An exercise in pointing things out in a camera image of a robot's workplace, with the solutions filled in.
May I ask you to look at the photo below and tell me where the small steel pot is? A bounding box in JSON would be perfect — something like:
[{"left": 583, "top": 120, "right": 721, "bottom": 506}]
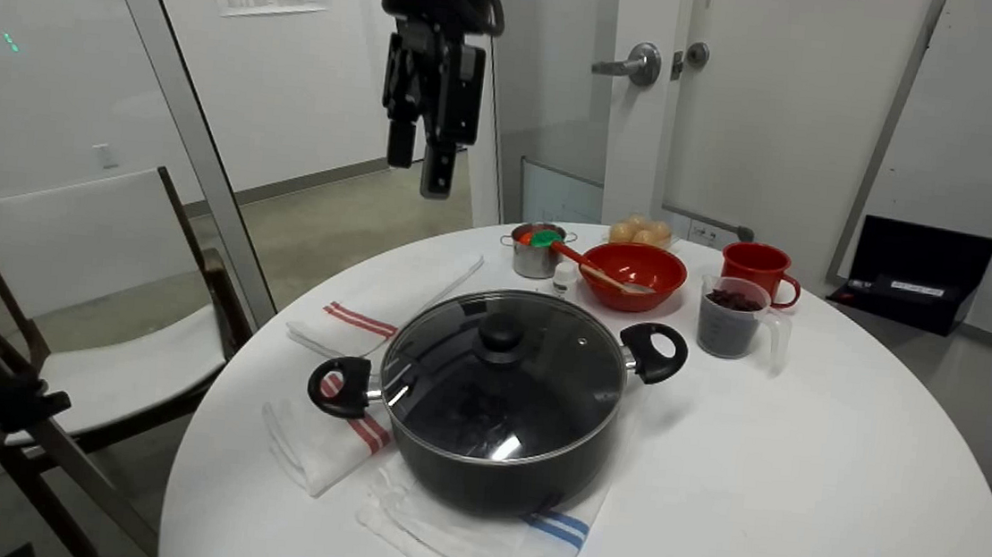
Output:
[{"left": 497, "top": 218, "right": 580, "bottom": 284}]

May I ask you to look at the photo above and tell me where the glass pot lid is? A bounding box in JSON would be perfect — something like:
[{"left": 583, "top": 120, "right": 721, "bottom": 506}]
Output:
[{"left": 372, "top": 278, "right": 636, "bottom": 477}]

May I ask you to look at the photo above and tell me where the black cooking pot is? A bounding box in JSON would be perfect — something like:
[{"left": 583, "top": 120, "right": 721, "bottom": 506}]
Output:
[{"left": 297, "top": 272, "right": 694, "bottom": 534}]

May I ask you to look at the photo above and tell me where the red striped white towel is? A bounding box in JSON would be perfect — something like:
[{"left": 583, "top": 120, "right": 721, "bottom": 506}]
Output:
[
  {"left": 284, "top": 238, "right": 487, "bottom": 373},
  {"left": 255, "top": 366, "right": 400, "bottom": 505}
]

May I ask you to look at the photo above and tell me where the small white bottle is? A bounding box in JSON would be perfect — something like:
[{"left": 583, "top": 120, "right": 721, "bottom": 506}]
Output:
[{"left": 550, "top": 260, "right": 580, "bottom": 298}]

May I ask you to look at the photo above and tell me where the bag of bread rolls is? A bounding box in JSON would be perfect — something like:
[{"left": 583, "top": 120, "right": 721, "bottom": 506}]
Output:
[{"left": 606, "top": 211, "right": 676, "bottom": 251}]

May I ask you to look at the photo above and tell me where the wooden spoon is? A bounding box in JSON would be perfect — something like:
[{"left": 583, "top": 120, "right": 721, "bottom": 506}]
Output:
[{"left": 580, "top": 263, "right": 660, "bottom": 297}]

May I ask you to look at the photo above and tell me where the red bowl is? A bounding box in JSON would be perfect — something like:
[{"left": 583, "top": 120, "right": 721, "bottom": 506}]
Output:
[{"left": 574, "top": 238, "right": 691, "bottom": 318}]

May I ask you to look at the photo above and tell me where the silver door lock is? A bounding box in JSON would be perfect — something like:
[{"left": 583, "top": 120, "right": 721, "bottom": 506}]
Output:
[{"left": 670, "top": 39, "right": 712, "bottom": 85}]

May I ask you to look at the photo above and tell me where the white door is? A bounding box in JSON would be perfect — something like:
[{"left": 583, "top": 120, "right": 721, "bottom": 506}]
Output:
[{"left": 595, "top": 0, "right": 945, "bottom": 291}]

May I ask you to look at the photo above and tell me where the red mug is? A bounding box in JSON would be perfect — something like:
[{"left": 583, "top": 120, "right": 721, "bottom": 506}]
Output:
[{"left": 716, "top": 238, "right": 807, "bottom": 312}]

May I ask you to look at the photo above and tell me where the clear measuring jug with beans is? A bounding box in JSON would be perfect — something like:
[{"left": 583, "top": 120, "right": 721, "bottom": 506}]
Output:
[{"left": 692, "top": 273, "right": 797, "bottom": 371}]

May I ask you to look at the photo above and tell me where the wooden chair with white cushions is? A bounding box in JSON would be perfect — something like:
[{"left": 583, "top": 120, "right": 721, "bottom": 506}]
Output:
[{"left": 0, "top": 151, "right": 270, "bottom": 557}]

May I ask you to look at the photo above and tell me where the blue striped white towel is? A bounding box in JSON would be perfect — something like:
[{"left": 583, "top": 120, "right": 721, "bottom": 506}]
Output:
[{"left": 352, "top": 452, "right": 616, "bottom": 557}]

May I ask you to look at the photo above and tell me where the open black case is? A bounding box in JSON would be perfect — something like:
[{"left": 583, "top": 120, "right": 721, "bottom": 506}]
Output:
[{"left": 823, "top": 211, "right": 992, "bottom": 342}]

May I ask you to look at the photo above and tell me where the green spoon with red handle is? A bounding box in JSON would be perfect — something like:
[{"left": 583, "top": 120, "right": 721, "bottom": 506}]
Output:
[{"left": 516, "top": 225, "right": 610, "bottom": 276}]

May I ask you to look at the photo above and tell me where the silver door handle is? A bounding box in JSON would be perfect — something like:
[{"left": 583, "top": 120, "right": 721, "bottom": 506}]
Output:
[{"left": 589, "top": 37, "right": 665, "bottom": 90}]

